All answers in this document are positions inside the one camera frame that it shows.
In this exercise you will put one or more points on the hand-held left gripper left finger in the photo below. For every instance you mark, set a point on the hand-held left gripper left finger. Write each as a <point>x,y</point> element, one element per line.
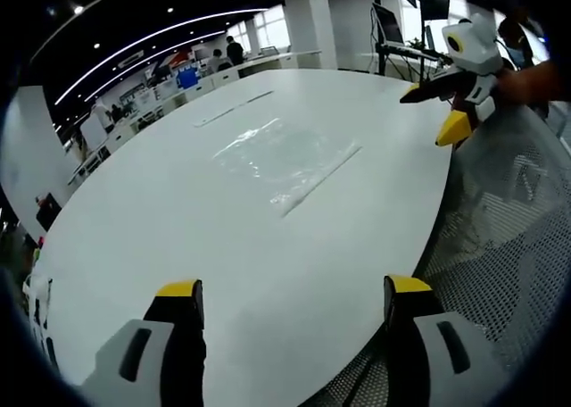
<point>147,362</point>

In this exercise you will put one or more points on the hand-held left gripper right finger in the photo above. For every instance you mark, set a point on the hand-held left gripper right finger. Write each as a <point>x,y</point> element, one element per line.
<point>439,353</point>

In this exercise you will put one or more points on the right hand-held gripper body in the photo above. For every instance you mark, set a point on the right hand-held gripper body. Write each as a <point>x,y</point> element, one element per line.
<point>475,45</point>

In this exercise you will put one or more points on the clear resealable plastic bag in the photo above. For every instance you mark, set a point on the clear resealable plastic bag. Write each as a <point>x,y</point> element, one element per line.
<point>285,161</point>

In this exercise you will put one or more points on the black monitor stand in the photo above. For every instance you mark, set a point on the black monitor stand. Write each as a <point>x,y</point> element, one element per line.
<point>383,32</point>

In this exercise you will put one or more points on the white plastic object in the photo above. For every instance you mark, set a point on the white plastic object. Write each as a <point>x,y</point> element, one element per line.
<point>38,309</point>

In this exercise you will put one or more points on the grey mesh office chair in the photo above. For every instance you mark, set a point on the grey mesh office chair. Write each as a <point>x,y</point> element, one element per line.
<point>504,246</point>

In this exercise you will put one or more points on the white square pillar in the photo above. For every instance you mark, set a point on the white square pillar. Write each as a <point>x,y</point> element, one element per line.
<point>310,27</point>

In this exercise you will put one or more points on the white office counter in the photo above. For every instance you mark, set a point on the white office counter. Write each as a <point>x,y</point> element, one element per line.
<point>267,63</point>

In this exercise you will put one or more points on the black box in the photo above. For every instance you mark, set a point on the black box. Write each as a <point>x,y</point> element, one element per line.
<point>48,210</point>

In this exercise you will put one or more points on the blue box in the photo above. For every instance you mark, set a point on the blue box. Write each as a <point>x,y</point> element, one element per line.
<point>187,77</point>

